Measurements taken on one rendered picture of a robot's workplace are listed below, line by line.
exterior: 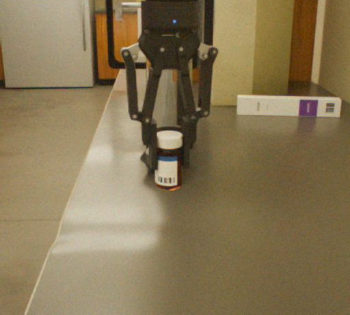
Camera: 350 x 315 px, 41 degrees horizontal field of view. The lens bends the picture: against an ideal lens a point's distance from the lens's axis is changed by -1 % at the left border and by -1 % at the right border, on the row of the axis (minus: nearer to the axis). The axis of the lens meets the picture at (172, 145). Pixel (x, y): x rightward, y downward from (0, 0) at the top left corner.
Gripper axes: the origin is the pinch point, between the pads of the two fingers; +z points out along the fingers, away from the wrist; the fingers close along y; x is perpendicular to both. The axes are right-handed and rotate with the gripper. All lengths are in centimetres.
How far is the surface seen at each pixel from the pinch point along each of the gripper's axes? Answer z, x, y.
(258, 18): -14, -60, -35
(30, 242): 105, -162, 43
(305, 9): -14, -93, -64
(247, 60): -3, -60, -33
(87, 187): 10.0, -9.6, 12.0
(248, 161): 10.0, -16.5, -18.4
